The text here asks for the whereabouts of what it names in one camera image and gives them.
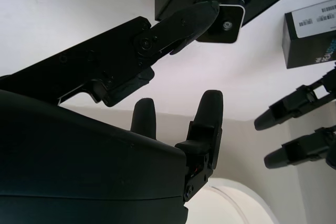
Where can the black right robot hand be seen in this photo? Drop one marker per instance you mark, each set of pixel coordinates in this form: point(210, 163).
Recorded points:
point(78, 161)

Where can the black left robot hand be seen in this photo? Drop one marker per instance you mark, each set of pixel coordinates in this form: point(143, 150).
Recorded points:
point(296, 103)

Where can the black box lid with label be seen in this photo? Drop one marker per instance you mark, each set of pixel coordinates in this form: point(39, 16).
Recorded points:
point(307, 45)

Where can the small silver cube camera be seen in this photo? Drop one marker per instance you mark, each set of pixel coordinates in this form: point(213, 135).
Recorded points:
point(228, 30)

